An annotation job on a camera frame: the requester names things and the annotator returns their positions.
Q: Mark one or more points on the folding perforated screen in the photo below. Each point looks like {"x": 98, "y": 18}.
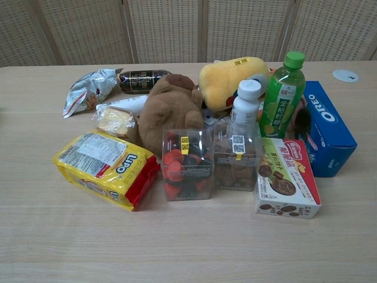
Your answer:
{"x": 188, "y": 29}

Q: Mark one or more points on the yellow plush toy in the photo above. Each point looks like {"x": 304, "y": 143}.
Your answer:
{"x": 226, "y": 79}

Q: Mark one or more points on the clear bread pack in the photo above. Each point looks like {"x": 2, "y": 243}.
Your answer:
{"x": 113, "y": 121}

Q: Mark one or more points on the silver crinkled snack bag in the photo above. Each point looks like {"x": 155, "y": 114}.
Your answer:
{"x": 88, "y": 90}

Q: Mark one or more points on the white plastic bottle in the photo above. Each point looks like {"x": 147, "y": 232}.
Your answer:
{"x": 244, "y": 110}

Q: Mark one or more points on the clear box red black pieces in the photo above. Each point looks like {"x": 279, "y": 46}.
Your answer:
{"x": 187, "y": 168}

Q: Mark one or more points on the green tea bottle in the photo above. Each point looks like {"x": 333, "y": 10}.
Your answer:
{"x": 281, "y": 100}

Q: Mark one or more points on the brown plush toy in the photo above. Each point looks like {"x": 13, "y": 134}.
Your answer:
{"x": 171, "y": 115}

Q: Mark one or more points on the white tube package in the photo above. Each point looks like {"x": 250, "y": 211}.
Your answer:
{"x": 129, "y": 103}

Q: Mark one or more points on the dark sausage-shaped snack pack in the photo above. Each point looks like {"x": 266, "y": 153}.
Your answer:
{"x": 141, "y": 80}

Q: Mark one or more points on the yellow Lipo biscuit bag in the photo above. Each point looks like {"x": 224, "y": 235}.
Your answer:
{"x": 97, "y": 165}

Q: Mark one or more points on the blue Oreo box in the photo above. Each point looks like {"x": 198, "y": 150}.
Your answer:
{"x": 327, "y": 126}

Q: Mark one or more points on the red white cookie box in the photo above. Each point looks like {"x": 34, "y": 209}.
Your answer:
{"x": 287, "y": 179}

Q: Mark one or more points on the clear box brown snacks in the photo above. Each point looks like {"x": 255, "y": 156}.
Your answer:
{"x": 235, "y": 165}

